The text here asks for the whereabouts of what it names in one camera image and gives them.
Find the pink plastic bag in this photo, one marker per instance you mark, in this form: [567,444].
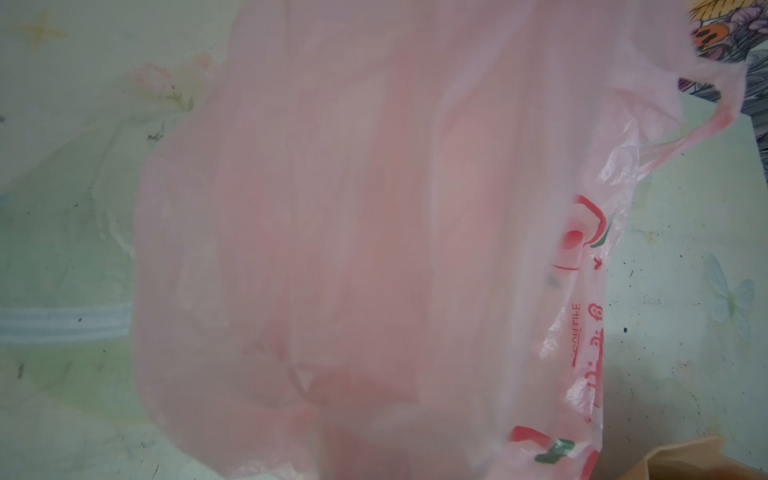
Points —
[377,249]

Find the pink flower-shaped plate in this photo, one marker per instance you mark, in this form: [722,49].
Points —
[700,459]

